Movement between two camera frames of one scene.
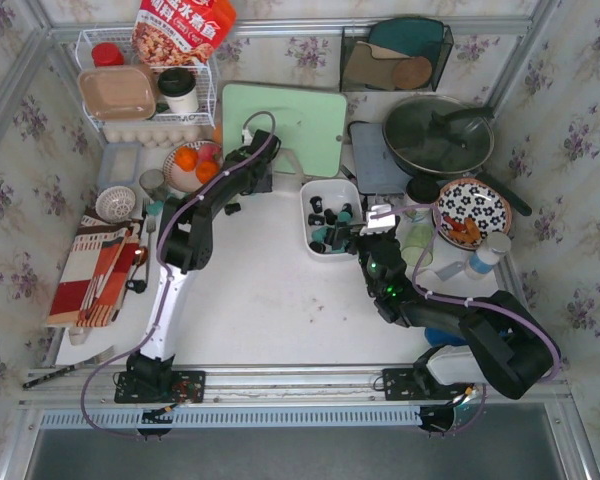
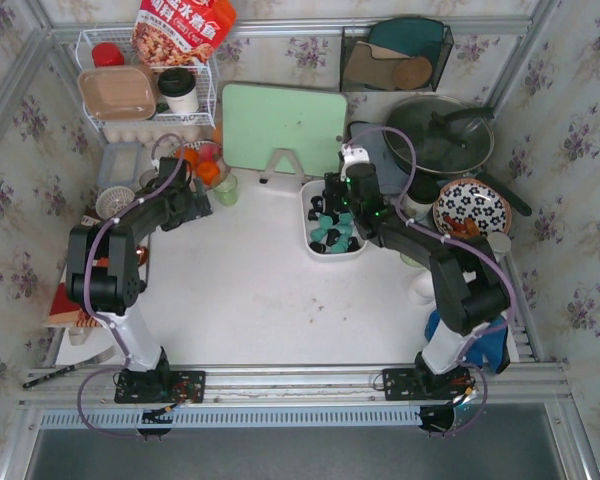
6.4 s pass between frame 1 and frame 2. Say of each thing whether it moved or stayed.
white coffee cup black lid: stayed
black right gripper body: moved
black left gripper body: moved
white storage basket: stayed
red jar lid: stayed
